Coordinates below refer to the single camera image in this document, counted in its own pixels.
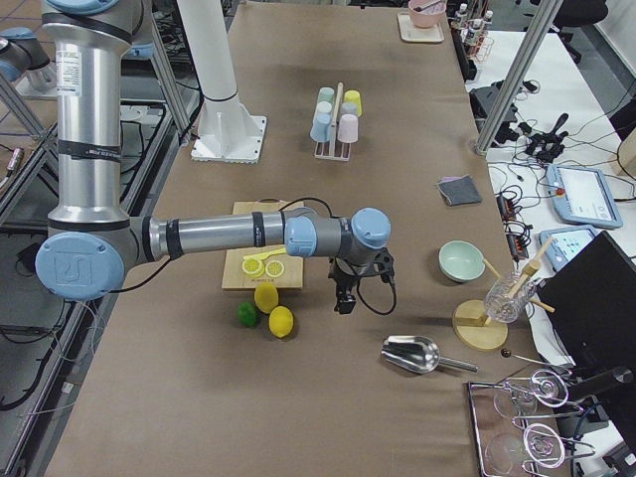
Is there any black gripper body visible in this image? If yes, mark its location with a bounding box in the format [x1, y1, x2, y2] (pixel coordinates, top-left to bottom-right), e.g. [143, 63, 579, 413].
[328, 247, 396, 298]

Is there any pink plastic cup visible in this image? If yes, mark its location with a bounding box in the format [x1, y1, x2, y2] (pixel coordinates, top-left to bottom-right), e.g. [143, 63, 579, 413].
[337, 113, 359, 144]

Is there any green plastic cup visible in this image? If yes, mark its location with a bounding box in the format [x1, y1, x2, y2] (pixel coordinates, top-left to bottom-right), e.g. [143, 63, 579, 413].
[317, 86, 335, 104]

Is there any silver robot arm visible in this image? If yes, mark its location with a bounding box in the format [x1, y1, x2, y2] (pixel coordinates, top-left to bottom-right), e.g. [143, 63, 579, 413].
[36, 1, 395, 314]

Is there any wooden cup tree stand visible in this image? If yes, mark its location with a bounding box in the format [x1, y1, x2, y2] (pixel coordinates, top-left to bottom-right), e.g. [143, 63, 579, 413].
[452, 238, 556, 351]

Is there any blue plastic cup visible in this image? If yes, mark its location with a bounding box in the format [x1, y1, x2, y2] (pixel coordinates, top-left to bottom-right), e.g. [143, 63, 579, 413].
[310, 113, 331, 143]

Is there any grey plastic cup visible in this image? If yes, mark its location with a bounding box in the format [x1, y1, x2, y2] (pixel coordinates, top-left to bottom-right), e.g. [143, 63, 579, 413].
[340, 101, 358, 116]

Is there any white plastic cup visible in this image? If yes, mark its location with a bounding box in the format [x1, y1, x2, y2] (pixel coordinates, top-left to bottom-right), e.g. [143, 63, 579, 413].
[315, 100, 333, 114]

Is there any yellow plastic cup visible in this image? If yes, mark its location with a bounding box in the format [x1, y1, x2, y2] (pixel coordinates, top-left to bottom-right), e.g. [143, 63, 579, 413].
[343, 89, 363, 117]

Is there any yellow lemon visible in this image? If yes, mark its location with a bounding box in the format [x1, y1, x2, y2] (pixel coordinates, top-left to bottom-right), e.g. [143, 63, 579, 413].
[268, 305, 294, 338]
[253, 282, 279, 314]

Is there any steel scoop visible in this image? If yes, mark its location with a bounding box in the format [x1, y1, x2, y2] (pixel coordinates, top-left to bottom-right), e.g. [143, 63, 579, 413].
[381, 335, 479, 375]

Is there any green lime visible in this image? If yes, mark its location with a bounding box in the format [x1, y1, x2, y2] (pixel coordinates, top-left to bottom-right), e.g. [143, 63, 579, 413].
[237, 301, 259, 328]

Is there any bamboo cutting board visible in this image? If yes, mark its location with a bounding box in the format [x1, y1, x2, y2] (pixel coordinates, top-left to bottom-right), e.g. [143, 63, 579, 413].
[222, 200, 304, 291]

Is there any green ceramic bowl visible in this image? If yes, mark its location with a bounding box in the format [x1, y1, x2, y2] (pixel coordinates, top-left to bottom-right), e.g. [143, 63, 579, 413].
[438, 240, 485, 283]

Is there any grey folded cloth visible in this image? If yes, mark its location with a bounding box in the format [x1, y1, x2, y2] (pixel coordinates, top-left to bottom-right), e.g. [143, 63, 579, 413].
[436, 175, 482, 207]

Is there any clear crystal glass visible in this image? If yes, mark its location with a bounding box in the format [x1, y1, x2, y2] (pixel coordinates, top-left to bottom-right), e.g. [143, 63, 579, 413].
[484, 271, 536, 324]

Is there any blue teach pendant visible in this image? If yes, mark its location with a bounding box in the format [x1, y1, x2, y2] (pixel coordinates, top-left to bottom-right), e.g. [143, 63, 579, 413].
[546, 164, 623, 230]
[539, 225, 599, 272]

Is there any black monitor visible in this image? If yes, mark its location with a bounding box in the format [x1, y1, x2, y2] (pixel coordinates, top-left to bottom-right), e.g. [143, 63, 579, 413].
[539, 232, 635, 448]

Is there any beige tray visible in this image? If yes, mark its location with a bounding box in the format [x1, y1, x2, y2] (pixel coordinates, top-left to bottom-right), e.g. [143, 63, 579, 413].
[397, 12, 444, 44]

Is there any pink bowl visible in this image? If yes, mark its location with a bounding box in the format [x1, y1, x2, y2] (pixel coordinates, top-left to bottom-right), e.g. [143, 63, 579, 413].
[407, 0, 446, 29]

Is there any bottle carrier rack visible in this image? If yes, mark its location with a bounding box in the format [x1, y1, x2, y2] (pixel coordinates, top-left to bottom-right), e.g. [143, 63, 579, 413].
[449, 1, 494, 64]

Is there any white wire cup holder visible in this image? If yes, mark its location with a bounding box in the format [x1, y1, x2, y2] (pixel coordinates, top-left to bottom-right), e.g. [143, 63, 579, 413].
[314, 82, 352, 161]

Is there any wire glass rack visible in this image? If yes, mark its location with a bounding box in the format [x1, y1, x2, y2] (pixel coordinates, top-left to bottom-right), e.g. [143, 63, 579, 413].
[466, 368, 595, 476]

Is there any aluminium frame post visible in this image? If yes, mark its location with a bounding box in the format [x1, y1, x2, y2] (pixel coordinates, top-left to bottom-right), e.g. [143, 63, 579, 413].
[475, 0, 562, 156]

